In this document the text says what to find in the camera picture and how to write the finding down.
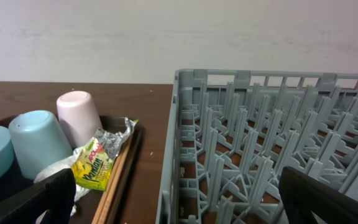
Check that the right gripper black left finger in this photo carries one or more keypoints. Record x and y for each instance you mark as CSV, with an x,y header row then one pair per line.
x,y
52,197

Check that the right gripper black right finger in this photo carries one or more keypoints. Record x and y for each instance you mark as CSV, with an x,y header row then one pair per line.
x,y
304,197

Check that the white napkin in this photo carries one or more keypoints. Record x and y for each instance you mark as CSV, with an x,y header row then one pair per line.
x,y
60,165

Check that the yellow green snack wrapper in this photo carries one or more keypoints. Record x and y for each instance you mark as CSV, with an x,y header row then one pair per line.
x,y
93,167

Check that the grey dishwasher rack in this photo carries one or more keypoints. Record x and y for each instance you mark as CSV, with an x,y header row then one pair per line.
x,y
232,132

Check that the dark brown serving tray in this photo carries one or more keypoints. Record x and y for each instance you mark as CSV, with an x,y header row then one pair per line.
x,y
12,182

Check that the wooden chopstick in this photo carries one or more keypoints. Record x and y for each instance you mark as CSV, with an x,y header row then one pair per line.
x,y
115,193
110,193

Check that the light blue plastic cup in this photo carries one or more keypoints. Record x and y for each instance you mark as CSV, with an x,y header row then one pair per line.
x,y
38,141

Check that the pink plastic cup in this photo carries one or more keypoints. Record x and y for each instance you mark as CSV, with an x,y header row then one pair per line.
x,y
78,117

